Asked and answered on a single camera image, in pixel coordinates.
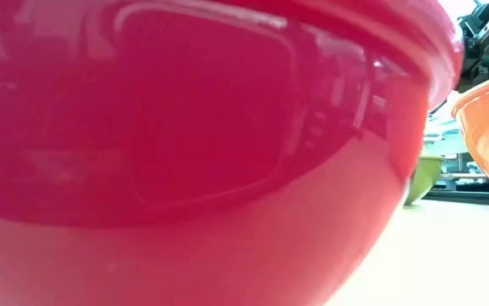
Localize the green plastic bowl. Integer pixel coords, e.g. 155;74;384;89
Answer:
404;156;445;207

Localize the large red plastic bowl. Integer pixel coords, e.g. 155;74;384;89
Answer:
0;0;466;306

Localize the cluttered background workbench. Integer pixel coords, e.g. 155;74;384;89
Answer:
423;121;489;192

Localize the black aluminium table frame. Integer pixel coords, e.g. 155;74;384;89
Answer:
421;190;489;208

